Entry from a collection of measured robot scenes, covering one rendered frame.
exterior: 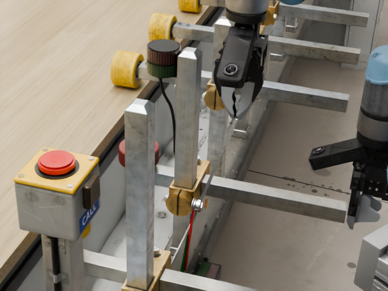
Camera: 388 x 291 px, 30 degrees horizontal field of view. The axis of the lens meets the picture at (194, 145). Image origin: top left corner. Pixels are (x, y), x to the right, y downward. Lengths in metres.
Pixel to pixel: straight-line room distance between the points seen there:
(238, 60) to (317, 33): 2.87
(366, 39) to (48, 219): 3.25
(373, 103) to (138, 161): 0.42
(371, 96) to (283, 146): 2.00
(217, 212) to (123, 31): 0.61
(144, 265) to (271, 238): 1.53
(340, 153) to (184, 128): 0.28
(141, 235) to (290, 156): 2.06
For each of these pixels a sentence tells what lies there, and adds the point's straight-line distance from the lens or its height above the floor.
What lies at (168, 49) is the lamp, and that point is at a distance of 1.25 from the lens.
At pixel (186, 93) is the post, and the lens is 1.27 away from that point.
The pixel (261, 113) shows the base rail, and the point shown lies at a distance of 2.00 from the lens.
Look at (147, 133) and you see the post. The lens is 1.03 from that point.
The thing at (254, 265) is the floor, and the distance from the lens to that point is 2.55.
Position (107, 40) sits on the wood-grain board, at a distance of 1.91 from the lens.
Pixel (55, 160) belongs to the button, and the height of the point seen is 1.23.
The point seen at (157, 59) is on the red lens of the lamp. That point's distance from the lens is 1.25.
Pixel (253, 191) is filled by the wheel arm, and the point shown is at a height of 0.86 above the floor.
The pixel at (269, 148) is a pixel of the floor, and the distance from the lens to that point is 3.19.
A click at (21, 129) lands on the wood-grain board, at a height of 0.90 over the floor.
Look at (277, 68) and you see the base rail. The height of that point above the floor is 0.70.
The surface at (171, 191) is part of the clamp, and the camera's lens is 1.38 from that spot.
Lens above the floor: 1.66
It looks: 32 degrees down
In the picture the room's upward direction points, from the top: 3 degrees clockwise
